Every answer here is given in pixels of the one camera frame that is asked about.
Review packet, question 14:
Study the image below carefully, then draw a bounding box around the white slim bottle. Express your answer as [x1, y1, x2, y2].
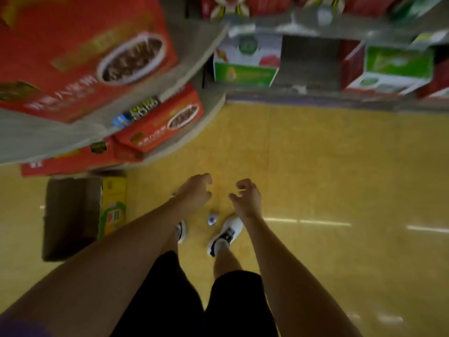
[391, 0, 449, 20]

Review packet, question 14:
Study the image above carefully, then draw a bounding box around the round wooden shelf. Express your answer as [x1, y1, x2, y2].
[0, 0, 231, 172]

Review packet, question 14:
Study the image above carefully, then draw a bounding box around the dark price tag strip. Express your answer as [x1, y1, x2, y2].
[111, 97, 163, 130]

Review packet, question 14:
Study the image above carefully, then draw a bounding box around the person's right white shoe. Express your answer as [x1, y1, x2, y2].
[206, 216, 245, 258]

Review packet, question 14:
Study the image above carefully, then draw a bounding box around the person's right hand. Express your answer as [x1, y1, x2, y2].
[228, 178, 263, 221]

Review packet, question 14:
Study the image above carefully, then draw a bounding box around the person's leg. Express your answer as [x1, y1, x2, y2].
[213, 242, 243, 280]
[162, 234, 180, 257]

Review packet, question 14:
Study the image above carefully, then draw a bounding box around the person's white shoe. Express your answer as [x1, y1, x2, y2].
[175, 220, 188, 245]
[206, 216, 245, 258]

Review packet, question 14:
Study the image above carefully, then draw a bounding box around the person's right leg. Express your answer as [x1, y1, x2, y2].
[213, 242, 243, 280]

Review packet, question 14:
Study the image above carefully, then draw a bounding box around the person's left white shoe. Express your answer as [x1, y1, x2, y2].
[175, 220, 188, 245]

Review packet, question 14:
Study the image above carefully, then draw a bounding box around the small green-top box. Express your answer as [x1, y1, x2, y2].
[341, 41, 435, 98]
[213, 31, 283, 89]
[417, 59, 449, 99]

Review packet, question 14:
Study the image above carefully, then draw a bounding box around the purple shirt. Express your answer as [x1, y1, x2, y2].
[0, 318, 51, 337]

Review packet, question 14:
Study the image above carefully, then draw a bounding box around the person's left forearm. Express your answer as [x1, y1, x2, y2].
[0, 198, 197, 337]

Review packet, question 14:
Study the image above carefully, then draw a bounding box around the person's left hand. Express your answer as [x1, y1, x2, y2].
[175, 173, 213, 212]

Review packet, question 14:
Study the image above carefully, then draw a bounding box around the person's left leg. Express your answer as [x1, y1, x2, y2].
[162, 234, 180, 257]

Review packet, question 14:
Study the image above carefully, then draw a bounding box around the small red carton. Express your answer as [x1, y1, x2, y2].
[0, 0, 180, 124]

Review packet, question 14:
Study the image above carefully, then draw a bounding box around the brown cardboard box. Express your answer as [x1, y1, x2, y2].
[42, 176, 128, 263]

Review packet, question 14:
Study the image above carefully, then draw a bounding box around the person's right forearm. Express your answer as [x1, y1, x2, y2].
[242, 213, 362, 337]

